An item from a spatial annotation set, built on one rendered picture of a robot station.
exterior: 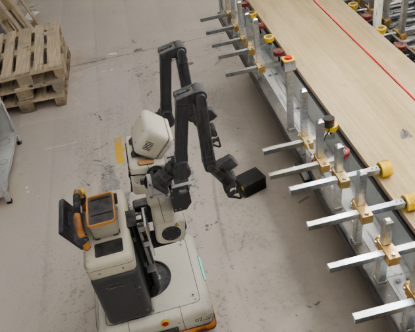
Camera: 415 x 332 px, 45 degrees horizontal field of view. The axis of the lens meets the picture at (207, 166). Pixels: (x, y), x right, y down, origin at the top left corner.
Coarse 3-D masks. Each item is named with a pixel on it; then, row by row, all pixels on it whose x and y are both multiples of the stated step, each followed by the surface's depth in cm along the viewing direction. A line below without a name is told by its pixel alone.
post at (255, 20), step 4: (252, 20) 355; (256, 20) 353; (252, 24) 358; (256, 24) 355; (256, 28) 357; (256, 32) 358; (256, 36) 360; (256, 40) 362; (256, 44) 364; (256, 48) 366; (256, 52) 368; (260, 52) 369; (256, 56) 370; (260, 56) 371; (256, 60) 373; (260, 60) 373
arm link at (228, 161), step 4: (224, 156) 232; (228, 156) 230; (232, 156) 233; (220, 160) 232; (224, 160) 230; (228, 160) 229; (232, 160) 230; (220, 164) 230; (224, 164) 230; (228, 164) 230; (232, 164) 230; (236, 164) 231; (208, 168) 227; (212, 168) 227; (216, 168) 228; (228, 168) 231; (232, 168) 232; (212, 172) 229; (216, 172) 229
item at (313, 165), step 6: (312, 162) 274; (330, 162) 273; (288, 168) 273; (294, 168) 273; (300, 168) 272; (306, 168) 272; (312, 168) 273; (318, 168) 274; (270, 174) 272; (276, 174) 271; (282, 174) 272; (288, 174) 272
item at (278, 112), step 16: (240, 48) 421; (256, 80) 380; (272, 96) 360; (272, 112) 350; (304, 160) 301; (320, 192) 279; (336, 208) 265; (336, 224) 262; (352, 224) 258; (352, 240) 247; (352, 256) 247; (368, 272) 234; (368, 288) 235; (384, 288) 226; (384, 304) 220; (400, 320) 213
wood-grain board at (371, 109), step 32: (256, 0) 446; (288, 0) 437; (320, 0) 427; (288, 32) 389; (320, 32) 382; (352, 32) 375; (320, 64) 346; (352, 64) 340; (384, 64) 334; (320, 96) 315; (352, 96) 310; (384, 96) 306; (352, 128) 286; (384, 128) 282; (384, 160) 262
